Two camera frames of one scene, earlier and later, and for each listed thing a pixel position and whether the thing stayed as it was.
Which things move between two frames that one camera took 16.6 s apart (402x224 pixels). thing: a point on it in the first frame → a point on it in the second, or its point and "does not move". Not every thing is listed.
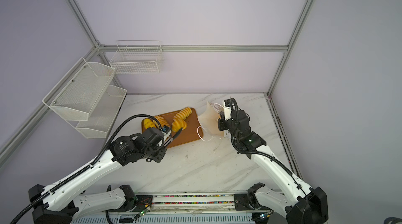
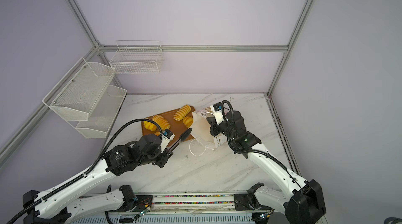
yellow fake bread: x=148 y=123 does not move
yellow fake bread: x=177 y=124 → x=188 y=121
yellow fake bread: x=162 y=122 does not move
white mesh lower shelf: x=102 y=114 does not move
